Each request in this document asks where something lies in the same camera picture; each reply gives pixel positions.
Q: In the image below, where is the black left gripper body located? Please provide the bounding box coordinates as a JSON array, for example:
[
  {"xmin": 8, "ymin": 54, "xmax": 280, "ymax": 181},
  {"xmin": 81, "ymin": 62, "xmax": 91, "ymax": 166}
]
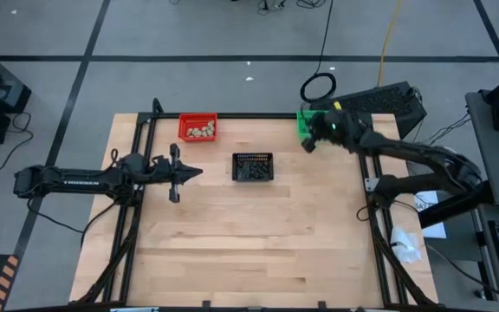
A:
[{"xmin": 121, "ymin": 143, "xmax": 182, "ymax": 204}]

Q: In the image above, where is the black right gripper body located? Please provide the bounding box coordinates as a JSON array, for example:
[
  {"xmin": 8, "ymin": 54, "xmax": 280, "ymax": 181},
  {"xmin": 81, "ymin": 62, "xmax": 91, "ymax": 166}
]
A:
[{"xmin": 301, "ymin": 108, "xmax": 366, "ymax": 153}]

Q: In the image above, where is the green plastic basket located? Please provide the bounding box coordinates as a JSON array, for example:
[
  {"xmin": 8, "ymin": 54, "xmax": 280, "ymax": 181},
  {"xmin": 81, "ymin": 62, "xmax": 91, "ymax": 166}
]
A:
[{"xmin": 295, "ymin": 109, "xmax": 329, "ymax": 140}]

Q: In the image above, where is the black plastic basket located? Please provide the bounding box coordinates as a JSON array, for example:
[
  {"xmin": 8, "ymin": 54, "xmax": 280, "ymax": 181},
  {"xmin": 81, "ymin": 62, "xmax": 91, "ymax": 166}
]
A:
[{"xmin": 230, "ymin": 152, "xmax": 275, "ymax": 183}]

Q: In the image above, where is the red plastic basket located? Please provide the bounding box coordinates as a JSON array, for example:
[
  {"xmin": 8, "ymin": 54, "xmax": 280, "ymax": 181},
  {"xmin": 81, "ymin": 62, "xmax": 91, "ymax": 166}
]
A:
[{"xmin": 178, "ymin": 112, "xmax": 218, "ymax": 143}]

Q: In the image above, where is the black computer tower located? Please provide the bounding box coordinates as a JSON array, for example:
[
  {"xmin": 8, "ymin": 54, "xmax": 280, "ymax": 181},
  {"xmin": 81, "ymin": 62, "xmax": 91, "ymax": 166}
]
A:
[{"xmin": 309, "ymin": 81, "xmax": 428, "ymax": 140}]

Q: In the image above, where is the white printed paper sheet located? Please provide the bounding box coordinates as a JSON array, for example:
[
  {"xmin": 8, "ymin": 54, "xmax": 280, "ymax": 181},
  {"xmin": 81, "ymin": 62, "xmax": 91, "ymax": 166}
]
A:
[{"xmin": 413, "ymin": 189, "xmax": 448, "ymax": 240}]

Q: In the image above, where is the crumpled white paper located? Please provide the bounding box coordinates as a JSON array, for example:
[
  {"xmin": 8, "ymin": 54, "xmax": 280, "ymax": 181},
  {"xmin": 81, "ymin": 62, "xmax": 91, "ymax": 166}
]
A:
[{"xmin": 390, "ymin": 227, "xmax": 423, "ymax": 264}]

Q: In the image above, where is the black stand bar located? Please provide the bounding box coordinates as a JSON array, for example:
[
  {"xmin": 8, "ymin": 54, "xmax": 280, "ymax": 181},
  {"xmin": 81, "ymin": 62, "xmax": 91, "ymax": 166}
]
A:
[{"xmin": 418, "ymin": 179, "xmax": 496, "ymax": 230}]

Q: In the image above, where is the grey side table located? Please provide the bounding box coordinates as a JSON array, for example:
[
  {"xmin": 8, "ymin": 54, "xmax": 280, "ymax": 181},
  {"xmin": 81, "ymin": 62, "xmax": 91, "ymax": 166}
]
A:
[{"xmin": 465, "ymin": 88, "xmax": 499, "ymax": 209}]

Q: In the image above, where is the black hanging coiled cable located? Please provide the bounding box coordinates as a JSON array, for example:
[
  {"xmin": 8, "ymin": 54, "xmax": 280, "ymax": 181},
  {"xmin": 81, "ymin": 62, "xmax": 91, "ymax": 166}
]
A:
[{"xmin": 300, "ymin": 0, "xmax": 338, "ymax": 104}]

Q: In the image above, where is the yellow hanging cable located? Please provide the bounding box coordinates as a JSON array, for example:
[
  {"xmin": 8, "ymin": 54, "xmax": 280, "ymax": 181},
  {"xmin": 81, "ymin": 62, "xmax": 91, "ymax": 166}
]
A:
[{"xmin": 377, "ymin": 0, "xmax": 405, "ymax": 88}]

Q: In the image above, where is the black cable bundle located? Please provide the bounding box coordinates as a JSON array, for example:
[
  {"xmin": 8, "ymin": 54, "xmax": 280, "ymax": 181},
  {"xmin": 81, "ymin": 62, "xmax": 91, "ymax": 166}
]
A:
[{"xmin": 256, "ymin": 0, "xmax": 333, "ymax": 10}]

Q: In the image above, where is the black floor cable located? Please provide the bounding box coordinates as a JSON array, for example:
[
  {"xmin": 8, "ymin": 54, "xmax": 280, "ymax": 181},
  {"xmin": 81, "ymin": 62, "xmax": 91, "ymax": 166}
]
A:
[
  {"xmin": 424, "ymin": 244, "xmax": 499, "ymax": 307},
  {"xmin": 0, "ymin": 111, "xmax": 35, "ymax": 172}
]

